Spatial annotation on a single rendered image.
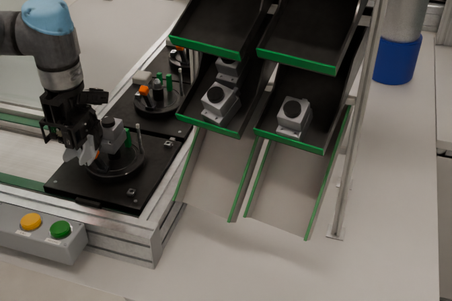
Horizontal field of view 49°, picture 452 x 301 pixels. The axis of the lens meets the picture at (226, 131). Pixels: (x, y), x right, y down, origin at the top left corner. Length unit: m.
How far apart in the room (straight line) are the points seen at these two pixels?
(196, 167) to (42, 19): 0.43
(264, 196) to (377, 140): 0.55
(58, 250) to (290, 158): 0.50
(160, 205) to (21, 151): 0.46
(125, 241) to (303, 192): 0.38
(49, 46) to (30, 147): 0.56
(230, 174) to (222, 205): 0.07
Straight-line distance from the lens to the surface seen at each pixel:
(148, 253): 1.08
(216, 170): 1.03
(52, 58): 0.89
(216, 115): 0.89
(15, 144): 1.43
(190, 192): 1.05
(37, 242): 1.10
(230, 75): 0.93
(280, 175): 1.01
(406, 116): 1.60
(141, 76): 1.47
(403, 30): 1.65
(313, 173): 1.00
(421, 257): 1.20
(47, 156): 1.36
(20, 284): 1.17
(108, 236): 1.10
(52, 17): 0.86
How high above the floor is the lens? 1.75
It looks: 38 degrees down
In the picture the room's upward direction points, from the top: straight up
